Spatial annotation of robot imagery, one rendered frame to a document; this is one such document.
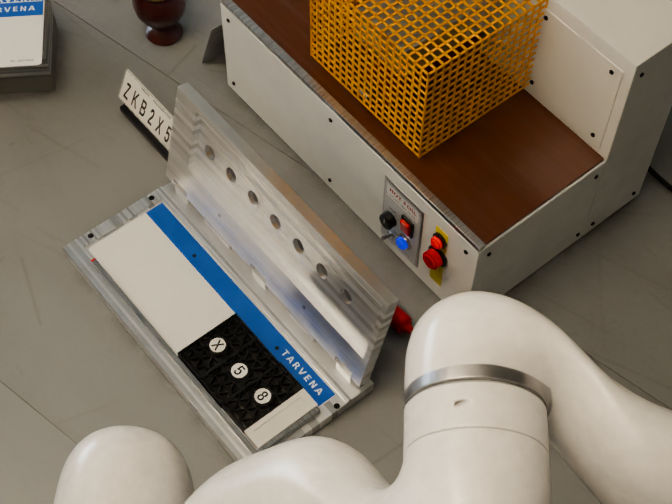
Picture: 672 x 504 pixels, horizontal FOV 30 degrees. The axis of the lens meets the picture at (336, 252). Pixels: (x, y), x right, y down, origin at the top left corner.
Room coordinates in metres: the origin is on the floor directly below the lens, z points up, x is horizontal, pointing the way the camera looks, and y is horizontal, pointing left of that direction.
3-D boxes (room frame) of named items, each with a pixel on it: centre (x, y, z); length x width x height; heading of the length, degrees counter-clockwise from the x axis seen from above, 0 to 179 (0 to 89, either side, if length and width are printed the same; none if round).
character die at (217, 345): (0.80, 0.16, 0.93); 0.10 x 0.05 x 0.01; 130
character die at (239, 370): (0.76, 0.12, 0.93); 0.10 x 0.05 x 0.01; 130
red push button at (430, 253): (0.89, -0.13, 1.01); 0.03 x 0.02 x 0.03; 40
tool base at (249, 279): (0.85, 0.17, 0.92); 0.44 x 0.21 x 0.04; 40
